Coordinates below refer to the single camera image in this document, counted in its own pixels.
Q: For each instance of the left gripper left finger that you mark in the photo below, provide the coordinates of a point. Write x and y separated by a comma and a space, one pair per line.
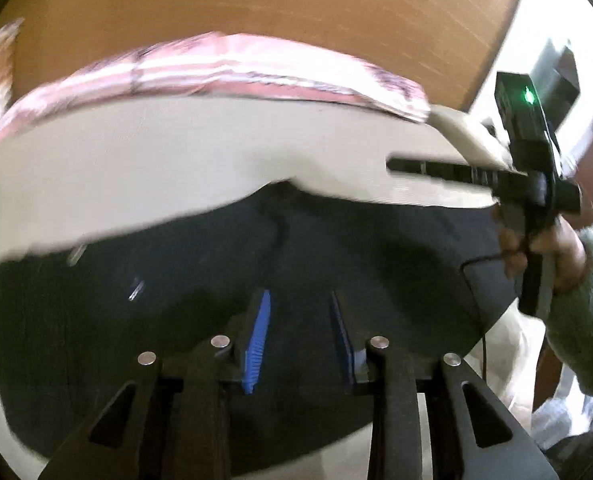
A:
170, 419

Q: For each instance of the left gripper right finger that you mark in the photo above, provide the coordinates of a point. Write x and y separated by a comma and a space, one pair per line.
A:
430, 411

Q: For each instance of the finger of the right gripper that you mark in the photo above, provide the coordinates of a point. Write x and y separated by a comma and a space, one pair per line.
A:
447, 171

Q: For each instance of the person's right hand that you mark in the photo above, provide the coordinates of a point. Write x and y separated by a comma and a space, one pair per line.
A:
560, 242

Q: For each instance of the beige blanket beside bed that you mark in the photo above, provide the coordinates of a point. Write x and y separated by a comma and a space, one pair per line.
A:
470, 138

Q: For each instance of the wooden bamboo headboard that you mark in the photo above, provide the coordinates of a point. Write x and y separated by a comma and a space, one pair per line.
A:
445, 45

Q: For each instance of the pink striped Baby pillow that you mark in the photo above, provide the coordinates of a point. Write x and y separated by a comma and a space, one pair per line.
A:
235, 65

